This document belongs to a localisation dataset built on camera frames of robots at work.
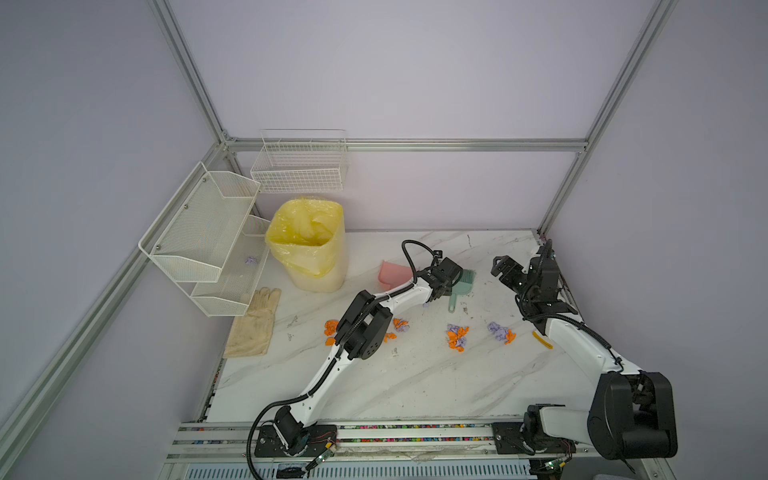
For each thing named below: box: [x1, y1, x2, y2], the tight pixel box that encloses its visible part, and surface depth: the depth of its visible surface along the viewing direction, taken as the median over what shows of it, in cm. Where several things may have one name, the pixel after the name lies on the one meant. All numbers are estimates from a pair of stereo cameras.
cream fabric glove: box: [223, 287, 282, 359], surface depth 95 cm
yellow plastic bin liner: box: [266, 198, 343, 278], surface depth 95 cm
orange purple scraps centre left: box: [384, 318, 410, 343], surface depth 95 cm
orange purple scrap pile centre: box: [446, 324, 470, 353], surface depth 92 cm
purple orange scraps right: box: [487, 322, 517, 345], surface depth 93 cm
